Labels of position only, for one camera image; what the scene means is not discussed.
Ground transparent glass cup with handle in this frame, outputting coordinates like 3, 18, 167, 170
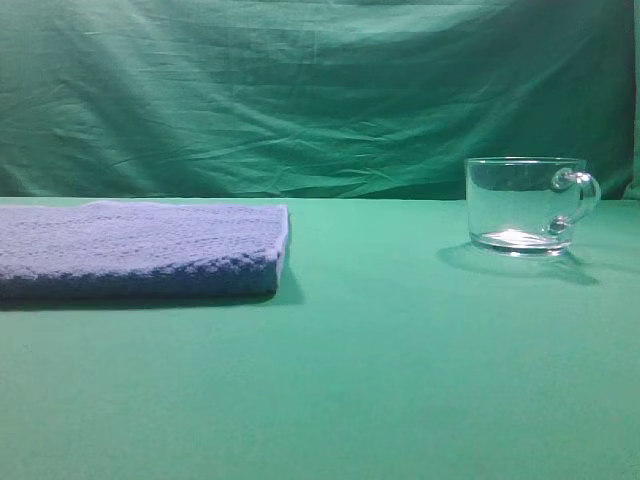
465, 156, 601, 256

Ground folded blue towel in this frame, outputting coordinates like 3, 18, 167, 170
1, 201, 289, 301

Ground green cloth backdrop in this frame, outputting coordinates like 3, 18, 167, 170
1, 1, 639, 200

